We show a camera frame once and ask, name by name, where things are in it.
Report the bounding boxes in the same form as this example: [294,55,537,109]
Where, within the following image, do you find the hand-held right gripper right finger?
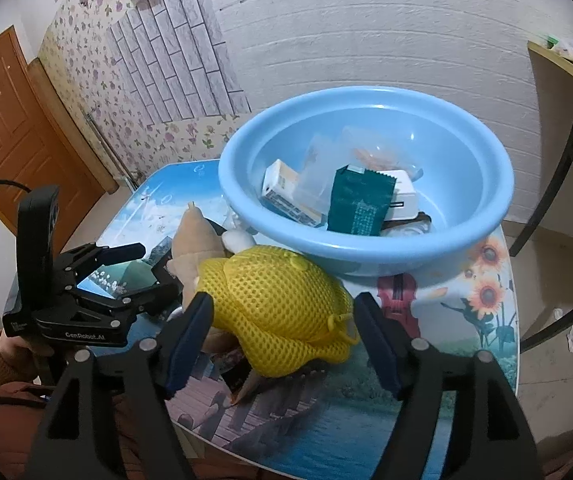
[353,292,540,480]

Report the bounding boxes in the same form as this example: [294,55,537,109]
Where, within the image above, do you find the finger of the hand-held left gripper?
[74,280,184,323]
[59,242,147,286]

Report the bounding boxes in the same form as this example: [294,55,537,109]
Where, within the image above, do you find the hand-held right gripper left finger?
[29,291,216,480]

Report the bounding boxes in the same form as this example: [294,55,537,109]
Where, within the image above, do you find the beige plush toy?
[166,202,240,356]

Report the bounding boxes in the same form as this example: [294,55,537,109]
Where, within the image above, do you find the white doll with yellow hat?
[194,227,360,378]

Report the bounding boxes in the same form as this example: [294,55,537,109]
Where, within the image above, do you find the teal box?
[327,164,397,237]

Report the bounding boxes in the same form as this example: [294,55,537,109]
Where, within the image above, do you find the white usb charger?
[384,169,420,221]

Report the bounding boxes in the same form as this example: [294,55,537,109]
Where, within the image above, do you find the white tissue pack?
[260,159,328,227]

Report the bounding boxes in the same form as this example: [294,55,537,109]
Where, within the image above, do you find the clear plastic packet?
[297,132,350,211]

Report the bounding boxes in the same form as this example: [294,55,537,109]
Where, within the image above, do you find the blue plastic basin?
[218,86,516,278]

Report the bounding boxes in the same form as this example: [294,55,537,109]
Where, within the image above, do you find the person's left hand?
[4,332,54,362]

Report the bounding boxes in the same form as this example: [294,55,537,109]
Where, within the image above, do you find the printed folding table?
[99,159,520,480]

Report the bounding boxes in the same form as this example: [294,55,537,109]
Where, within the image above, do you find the brown wooden door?
[0,26,120,201]

